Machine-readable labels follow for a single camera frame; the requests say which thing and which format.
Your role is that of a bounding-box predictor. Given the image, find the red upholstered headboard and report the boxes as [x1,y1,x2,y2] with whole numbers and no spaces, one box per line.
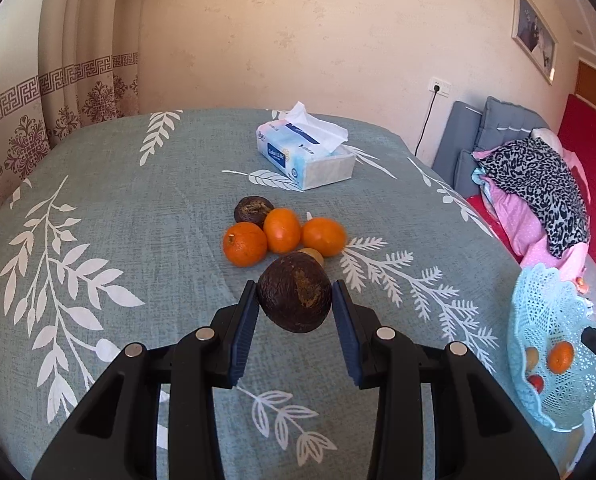
[558,93,596,291]

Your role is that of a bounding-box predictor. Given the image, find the large grey cushion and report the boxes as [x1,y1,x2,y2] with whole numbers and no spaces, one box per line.
[479,96,551,152]

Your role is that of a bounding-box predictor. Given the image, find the leopard-print cloth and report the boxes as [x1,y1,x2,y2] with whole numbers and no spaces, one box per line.
[478,137,591,259]

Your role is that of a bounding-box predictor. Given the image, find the orange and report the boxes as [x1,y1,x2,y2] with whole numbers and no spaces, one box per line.
[548,341,576,375]
[222,222,269,268]
[263,208,301,254]
[301,217,347,257]

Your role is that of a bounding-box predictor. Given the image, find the large dark brown fruit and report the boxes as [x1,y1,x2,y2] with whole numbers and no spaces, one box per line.
[256,252,333,333]

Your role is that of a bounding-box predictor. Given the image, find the black power cable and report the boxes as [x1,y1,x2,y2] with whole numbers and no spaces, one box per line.
[414,92,439,158]

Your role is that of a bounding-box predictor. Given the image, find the small dark brown fruit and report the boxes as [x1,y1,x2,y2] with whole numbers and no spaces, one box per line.
[234,196,273,227]

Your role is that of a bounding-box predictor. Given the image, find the light blue plastic basket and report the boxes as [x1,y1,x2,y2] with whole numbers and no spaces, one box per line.
[508,263,596,433]

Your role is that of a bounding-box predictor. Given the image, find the framed wall picture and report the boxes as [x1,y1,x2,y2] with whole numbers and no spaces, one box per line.
[511,0,559,85]

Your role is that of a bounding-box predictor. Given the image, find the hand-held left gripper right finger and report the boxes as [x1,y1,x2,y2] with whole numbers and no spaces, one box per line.
[330,279,563,480]

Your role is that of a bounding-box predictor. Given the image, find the beige patterned curtain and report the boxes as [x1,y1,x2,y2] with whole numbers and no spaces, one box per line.
[0,0,193,241]

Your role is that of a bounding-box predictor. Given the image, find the pink blanket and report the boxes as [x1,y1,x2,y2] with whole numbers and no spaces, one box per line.
[472,150,593,268]

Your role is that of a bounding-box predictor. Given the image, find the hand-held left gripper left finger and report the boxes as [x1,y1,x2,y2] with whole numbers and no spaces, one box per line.
[30,280,259,480]

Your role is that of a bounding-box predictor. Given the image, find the white pillow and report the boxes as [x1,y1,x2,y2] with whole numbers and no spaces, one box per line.
[530,128,563,153]

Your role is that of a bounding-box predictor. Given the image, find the tissue box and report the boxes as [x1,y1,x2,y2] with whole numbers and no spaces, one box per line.
[256,101,355,191]

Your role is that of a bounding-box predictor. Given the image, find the small grey cushion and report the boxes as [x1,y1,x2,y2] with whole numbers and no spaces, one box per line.
[455,149,484,196]

